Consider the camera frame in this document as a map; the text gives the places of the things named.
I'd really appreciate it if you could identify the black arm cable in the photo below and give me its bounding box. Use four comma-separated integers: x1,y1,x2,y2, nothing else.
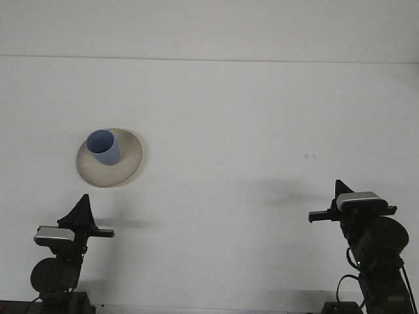
336,273,361,304

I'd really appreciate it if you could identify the pale round plate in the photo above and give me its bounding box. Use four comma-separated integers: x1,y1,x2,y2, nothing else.
75,127,145,189

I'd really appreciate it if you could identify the pale blue cup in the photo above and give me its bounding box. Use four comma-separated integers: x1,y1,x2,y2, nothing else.
86,129,121,167

